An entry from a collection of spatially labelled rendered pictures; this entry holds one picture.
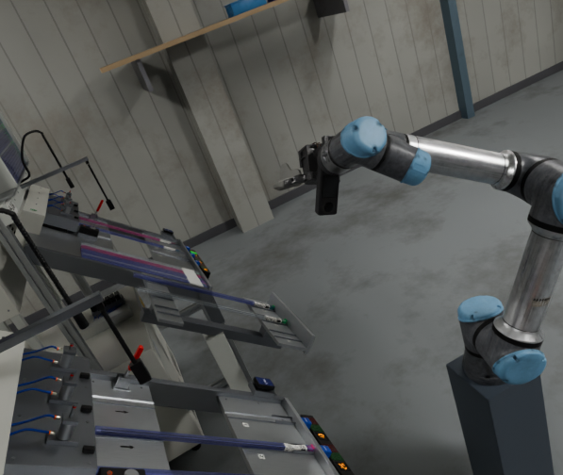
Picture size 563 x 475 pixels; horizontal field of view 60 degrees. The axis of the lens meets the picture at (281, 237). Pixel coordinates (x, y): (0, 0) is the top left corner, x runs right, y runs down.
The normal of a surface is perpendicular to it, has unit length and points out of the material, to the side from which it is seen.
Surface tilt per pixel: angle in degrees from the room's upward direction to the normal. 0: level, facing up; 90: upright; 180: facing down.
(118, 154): 90
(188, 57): 90
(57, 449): 44
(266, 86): 90
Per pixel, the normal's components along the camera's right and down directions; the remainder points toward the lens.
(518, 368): 0.11, 0.52
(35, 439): 0.37, -0.92
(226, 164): 0.35, 0.31
